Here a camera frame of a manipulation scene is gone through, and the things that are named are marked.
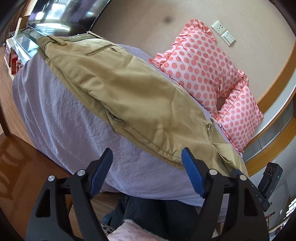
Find left pink polka-dot pillow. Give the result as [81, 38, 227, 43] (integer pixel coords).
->
[149, 19, 244, 116]

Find white wall socket plate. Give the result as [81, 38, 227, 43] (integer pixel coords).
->
[211, 21, 227, 36]

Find khaki pants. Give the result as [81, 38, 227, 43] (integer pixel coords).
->
[37, 32, 247, 176]

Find person's dark jeans legs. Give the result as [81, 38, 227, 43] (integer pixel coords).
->
[101, 195, 198, 240]

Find glass tv stand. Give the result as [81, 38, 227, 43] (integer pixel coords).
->
[4, 27, 41, 80]

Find black flat television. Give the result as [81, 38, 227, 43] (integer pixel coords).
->
[27, 0, 110, 37]

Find pink polka-dot pillow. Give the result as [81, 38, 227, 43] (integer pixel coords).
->
[216, 70, 264, 153]
[149, 19, 244, 116]

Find right pink polka-dot pillow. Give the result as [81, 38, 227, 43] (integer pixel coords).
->
[216, 70, 264, 153]

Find wooden framed glass door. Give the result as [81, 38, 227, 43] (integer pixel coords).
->
[245, 46, 295, 176]

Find lavender bed sheet mattress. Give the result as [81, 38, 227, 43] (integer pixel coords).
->
[12, 44, 232, 216]

